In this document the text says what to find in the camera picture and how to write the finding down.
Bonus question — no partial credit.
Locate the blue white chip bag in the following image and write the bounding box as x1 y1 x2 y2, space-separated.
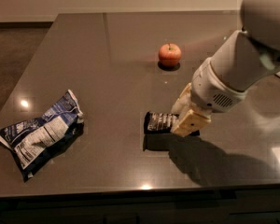
0 90 84 181

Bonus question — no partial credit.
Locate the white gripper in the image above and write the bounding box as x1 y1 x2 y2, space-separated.
171 58 247 137

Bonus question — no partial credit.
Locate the red apple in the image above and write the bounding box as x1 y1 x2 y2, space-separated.
158 43 181 67

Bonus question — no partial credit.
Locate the black rxbar chocolate bar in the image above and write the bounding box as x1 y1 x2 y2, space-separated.
144 111 200 137

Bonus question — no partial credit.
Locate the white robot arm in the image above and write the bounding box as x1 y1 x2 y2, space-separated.
171 0 280 137

